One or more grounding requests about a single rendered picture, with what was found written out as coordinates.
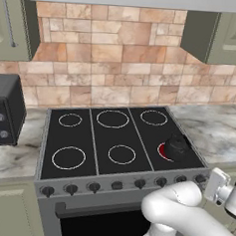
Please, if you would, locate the oven door with dark window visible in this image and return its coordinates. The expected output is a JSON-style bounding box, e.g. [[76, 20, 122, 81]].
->
[[52, 194, 156, 236]]

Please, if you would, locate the black hob stove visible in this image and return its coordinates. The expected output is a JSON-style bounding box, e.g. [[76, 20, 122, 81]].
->
[[30, 97, 218, 236]]

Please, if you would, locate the black kettle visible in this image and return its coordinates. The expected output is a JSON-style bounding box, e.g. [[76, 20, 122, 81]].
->
[[162, 131, 193, 163]]

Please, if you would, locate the black toaster oven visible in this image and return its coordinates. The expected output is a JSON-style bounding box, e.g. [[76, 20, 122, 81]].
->
[[0, 73, 30, 149]]

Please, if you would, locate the green base cupboard door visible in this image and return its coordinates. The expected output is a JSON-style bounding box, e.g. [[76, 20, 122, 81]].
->
[[0, 178, 50, 236]]

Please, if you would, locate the green wall cupboard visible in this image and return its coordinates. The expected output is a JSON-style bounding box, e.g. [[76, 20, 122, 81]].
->
[[179, 9, 236, 68]]

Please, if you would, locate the grey oven door handle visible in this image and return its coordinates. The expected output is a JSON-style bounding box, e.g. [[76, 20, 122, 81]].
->
[[53, 194, 146, 226]]

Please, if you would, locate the grey cupboard bar handle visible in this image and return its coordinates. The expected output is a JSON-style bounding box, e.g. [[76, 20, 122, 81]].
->
[[0, 0, 22, 48]]

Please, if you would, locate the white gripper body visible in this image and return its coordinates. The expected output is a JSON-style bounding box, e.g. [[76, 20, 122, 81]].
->
[[203, 166, 232, 204]]

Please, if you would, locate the black square stove button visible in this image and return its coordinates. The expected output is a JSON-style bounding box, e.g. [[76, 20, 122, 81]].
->
[[110, 180, 124, 191]]

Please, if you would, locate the black stove knob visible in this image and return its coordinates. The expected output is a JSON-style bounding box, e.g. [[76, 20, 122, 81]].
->
[[40, 184, 57, 199], [87, 181, 103, 195], [64, 182, 80, 197], [133, 177, 147, 191], [193, 173, 209, 185], [174, 174, 189, 185], [154, 175, 168, 188]]

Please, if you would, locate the green wall cupboard door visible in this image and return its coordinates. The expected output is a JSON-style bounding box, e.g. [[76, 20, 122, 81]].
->
[[0, 0, 45, 66]]

